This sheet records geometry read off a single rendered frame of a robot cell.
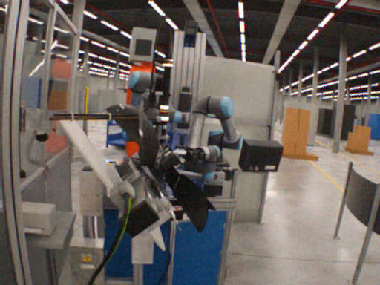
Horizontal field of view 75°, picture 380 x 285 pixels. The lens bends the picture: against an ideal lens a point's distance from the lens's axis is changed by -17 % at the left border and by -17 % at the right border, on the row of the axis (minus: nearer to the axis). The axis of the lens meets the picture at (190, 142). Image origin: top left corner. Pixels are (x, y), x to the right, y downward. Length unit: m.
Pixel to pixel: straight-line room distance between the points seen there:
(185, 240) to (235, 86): 1.98
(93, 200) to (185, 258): 0.99
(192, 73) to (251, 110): 1.32
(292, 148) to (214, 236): 7.68
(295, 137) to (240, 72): 6.30
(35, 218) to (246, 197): 2.81
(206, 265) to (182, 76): 1.43
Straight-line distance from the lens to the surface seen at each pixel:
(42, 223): 1.30
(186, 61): 2.31
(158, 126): 1.35
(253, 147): 1.84
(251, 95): 3.44
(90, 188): 1.25
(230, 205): 1.95
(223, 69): 3.34
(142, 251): 1.37
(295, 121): 9.43
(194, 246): 2.03
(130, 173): 1.23
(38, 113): 1.04
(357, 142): 13.57
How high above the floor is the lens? 1.46
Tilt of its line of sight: 8 degrees down
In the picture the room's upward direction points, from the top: 5 degrees clockwise
